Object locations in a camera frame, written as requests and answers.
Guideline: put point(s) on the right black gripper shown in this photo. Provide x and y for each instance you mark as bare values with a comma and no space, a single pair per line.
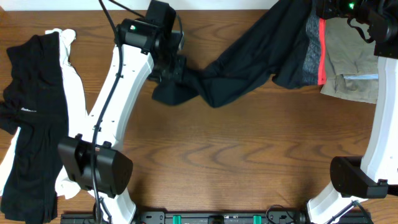
329,10

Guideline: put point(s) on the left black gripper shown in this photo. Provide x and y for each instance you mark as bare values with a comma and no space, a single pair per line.
181,65

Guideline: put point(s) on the black leggings grey red waistband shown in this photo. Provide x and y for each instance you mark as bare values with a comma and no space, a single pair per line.
286,45

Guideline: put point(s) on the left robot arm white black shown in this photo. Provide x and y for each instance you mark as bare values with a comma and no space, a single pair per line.
146,48

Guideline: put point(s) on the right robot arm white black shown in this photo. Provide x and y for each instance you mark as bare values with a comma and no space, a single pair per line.
356,179

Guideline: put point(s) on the folded khaki trousers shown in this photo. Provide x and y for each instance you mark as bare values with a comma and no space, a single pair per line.
350,64

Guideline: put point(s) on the black garment with white logo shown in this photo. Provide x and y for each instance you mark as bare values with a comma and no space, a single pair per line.
35,109

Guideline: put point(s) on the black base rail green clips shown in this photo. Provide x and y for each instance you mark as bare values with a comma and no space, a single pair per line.
272,216

